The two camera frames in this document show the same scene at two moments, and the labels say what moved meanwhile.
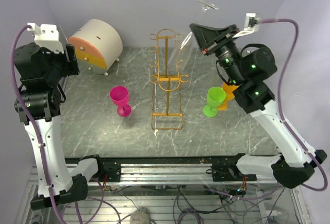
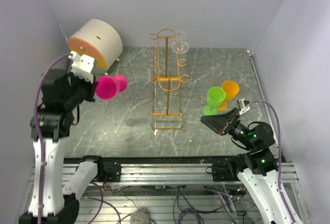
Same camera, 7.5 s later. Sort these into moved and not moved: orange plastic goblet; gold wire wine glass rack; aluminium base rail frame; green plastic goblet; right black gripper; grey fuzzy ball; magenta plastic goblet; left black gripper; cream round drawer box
Moved: right black gripper; magenta plastic goblet; left black gripper
Not moved: orange plastic goblet; green plastic goblet; cream round drawer box; gold wire wine glass rack; aluminium base rail frame; grey fuzzy ball
